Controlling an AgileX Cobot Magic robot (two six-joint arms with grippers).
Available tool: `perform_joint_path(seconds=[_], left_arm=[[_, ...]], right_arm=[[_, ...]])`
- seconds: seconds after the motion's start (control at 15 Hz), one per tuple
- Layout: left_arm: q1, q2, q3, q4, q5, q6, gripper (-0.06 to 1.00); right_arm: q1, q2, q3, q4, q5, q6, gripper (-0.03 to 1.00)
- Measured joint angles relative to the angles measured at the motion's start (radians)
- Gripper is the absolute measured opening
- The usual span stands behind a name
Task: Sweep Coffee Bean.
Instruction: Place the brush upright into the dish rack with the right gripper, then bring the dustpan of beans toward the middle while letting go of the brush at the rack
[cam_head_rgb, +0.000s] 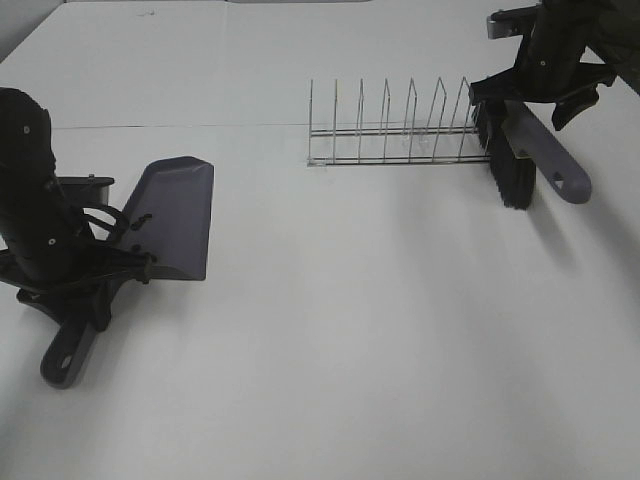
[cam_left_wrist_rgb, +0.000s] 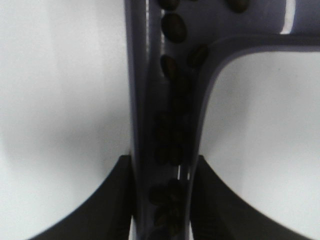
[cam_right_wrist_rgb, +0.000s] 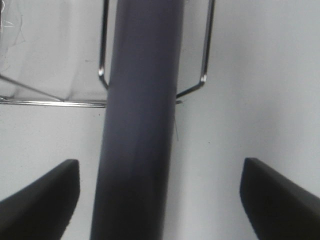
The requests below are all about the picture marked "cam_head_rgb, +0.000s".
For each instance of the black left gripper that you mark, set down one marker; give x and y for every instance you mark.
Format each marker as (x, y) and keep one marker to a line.
(44, 233)

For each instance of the metal wire dish rack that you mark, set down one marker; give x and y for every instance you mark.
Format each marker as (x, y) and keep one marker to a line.
(354, 127)

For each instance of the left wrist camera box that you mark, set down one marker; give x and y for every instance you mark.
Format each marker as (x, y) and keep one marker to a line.
(85, 190)

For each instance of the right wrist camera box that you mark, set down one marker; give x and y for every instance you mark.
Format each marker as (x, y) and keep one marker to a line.
(512, 22)

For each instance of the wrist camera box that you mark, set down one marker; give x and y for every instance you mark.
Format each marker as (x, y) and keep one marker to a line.
(85, 190)
(512, 22)

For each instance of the grey plastic dustpan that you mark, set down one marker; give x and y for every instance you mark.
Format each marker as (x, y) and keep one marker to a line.
(170, 212)

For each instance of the grey brush black bristles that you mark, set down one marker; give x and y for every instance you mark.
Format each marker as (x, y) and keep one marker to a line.
(519, 147)

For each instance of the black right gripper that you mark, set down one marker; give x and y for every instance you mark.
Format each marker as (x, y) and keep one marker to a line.
(549, 66)

